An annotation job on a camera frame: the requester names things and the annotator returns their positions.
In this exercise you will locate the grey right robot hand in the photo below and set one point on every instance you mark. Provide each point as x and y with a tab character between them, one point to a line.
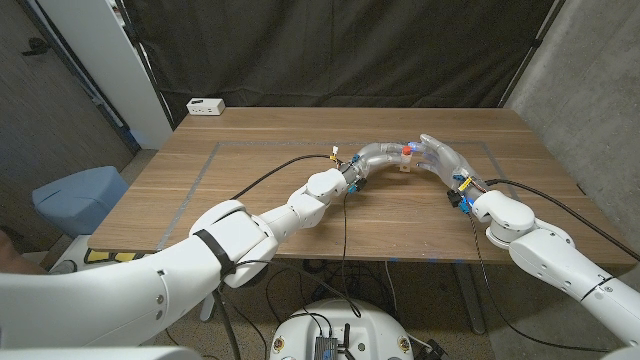
447	160

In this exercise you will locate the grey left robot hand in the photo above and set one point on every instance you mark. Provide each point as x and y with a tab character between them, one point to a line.
375	156

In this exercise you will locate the small red-capped bottle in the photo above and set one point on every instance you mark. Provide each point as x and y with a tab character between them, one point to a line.
405	164

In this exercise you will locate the red headed screw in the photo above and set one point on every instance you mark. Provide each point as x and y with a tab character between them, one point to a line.
406	149

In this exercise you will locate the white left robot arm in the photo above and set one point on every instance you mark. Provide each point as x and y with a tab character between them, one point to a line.
200	270

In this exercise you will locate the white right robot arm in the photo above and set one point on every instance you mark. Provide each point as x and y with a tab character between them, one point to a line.
550	260

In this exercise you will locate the black backdrop cloth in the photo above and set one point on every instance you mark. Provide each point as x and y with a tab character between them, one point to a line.
325	50

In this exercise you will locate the white table leg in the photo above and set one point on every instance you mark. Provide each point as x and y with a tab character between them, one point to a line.
467	300
207	307

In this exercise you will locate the black backdrop stand pole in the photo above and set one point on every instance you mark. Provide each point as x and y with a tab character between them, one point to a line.
536	42
148	67

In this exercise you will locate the white robot torso base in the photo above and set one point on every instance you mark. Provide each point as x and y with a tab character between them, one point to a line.
370	325

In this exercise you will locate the wooden table panel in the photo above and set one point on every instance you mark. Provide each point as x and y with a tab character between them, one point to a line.
202	175

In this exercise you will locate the white power strip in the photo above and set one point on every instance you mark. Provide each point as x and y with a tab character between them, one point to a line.
205	106

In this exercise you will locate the grey electronics module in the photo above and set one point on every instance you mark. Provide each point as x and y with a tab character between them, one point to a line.
326	348

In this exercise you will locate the yellow black hazard strip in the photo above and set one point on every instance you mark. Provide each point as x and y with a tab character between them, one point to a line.
112	256

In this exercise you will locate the blue padded bin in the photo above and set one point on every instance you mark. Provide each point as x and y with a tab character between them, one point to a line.
80	200

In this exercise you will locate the white sneaker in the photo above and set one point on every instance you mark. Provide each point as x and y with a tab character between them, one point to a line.
64	267

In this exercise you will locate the person's bare leg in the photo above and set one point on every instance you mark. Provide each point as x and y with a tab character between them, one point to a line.
15	260

